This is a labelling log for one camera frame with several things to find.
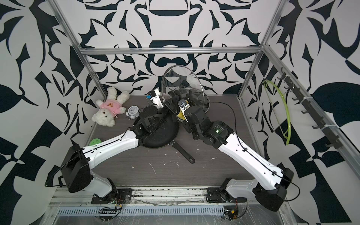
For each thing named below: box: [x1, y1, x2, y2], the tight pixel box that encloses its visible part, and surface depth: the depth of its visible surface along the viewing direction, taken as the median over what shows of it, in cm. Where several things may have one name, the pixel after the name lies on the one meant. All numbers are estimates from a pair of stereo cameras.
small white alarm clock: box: [125, 105, 140, 120], surface depth 107 cm
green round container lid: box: [89, 138, 102, 146], surface depth 91 cm
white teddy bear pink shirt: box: [91, 86, 130, 128], surface depth 105 cm
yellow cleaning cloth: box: [177, 108, 186, 121], surface depth 68 cm
